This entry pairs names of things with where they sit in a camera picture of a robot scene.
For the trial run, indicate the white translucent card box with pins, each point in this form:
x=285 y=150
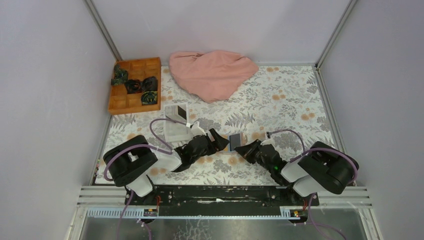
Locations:
x=176 y=131

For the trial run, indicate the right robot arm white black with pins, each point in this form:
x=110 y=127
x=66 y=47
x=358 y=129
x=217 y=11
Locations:
x=318 y=169

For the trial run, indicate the dark patterned rolled sock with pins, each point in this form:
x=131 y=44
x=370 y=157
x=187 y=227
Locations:
x=149 y=98

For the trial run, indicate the black rolled sock left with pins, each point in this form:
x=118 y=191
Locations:
x=133 y=86

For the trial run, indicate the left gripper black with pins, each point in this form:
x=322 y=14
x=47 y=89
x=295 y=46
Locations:
x=219 y=143

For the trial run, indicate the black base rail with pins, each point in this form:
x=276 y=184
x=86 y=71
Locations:
x=221 y=201

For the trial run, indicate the black rolled sock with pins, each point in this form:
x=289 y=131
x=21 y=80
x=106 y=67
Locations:
x=133 y=86
x=149 y=84

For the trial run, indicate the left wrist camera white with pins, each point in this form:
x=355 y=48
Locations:
x=196 y=130

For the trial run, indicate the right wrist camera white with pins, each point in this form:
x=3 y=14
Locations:
x=269 y=141

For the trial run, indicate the pink cloth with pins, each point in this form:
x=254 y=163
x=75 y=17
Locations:
x=212 y=76

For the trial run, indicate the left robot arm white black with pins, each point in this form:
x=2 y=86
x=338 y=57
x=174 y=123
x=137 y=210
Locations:
x=128 y=164

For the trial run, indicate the wooden compartment tray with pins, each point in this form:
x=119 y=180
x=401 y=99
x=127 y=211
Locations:
x=120 y=102

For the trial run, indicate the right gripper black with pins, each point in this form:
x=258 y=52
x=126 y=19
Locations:
x=248 y=151

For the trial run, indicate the floral table mat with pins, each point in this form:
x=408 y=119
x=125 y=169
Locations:
x=284 y=100

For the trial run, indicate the green patterned rolled sock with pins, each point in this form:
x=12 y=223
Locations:
x=120 y=76

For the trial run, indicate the brown leather card holder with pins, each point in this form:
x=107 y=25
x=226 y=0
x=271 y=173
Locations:
x=235 y=140

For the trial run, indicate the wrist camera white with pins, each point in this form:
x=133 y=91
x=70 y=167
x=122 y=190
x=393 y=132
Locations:
x=269 y=141
x=196 y=130

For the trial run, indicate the black rolled sock right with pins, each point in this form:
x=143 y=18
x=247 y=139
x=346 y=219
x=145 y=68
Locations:
x=149 y=84

